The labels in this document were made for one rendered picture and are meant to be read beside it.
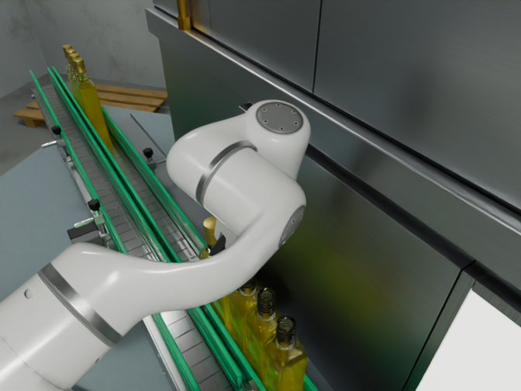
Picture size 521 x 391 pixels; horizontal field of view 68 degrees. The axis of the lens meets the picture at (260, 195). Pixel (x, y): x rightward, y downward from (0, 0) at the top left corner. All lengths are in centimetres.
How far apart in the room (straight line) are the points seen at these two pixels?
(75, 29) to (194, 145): 424
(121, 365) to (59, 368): 74
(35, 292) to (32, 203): 129
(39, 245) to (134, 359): 55
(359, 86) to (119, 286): 37
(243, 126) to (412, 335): 37
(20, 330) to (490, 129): 42
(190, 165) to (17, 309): 17
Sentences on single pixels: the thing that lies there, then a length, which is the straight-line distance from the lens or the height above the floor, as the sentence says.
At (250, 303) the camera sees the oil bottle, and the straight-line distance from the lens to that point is 69.
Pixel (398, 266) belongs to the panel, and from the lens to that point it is 54.
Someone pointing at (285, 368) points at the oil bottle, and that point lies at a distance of 64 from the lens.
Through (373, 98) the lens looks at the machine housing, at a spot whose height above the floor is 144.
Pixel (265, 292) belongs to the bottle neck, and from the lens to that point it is 64.
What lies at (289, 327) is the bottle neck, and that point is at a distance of 63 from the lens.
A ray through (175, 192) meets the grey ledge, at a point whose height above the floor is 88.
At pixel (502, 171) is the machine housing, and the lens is 44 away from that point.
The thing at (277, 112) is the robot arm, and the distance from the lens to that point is 41.
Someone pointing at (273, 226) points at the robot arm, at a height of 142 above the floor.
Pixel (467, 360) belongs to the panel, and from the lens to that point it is 56.
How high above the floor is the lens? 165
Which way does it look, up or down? 39 degrees down
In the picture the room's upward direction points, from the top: straight up
